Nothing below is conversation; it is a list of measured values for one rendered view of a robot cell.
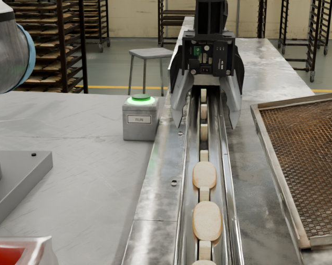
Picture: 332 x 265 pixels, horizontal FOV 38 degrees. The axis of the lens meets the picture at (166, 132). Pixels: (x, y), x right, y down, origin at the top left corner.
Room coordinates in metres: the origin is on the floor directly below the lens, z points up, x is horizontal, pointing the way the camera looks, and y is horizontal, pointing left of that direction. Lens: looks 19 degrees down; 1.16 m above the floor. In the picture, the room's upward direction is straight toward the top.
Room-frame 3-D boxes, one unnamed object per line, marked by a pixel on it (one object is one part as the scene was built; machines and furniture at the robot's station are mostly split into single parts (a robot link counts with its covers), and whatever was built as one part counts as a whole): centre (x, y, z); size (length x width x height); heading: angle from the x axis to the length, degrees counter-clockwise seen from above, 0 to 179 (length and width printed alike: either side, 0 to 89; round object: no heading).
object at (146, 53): (4.14, 0.11, 0.23); 0.36 x 0.36 x 0.46; 26
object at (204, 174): (0.69, -0.06, 0.86); 0.10 x 0.04 x 0.01; 176
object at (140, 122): (0.97, 0.05, 0.84); 0.08 x 0.08 x 0.11; 86
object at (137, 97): (0.97, 0.05, 0.90); 0.04 x 0.04 x 0.02
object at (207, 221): (0.55, -0.05, 0.86); 0.10 x 0.04 x 0.01; 176
